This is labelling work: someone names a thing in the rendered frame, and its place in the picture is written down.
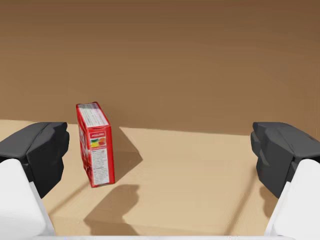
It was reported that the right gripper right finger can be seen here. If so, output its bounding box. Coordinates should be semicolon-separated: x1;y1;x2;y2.
250;121;320;237

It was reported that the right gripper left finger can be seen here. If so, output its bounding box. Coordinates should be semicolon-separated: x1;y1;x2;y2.
0;121;71;237

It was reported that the red carton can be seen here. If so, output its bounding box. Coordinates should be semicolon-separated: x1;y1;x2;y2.
75;101;116;189

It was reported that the pale wooden shelf unit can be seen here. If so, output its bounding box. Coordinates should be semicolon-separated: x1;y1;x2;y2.
0;0;320;237

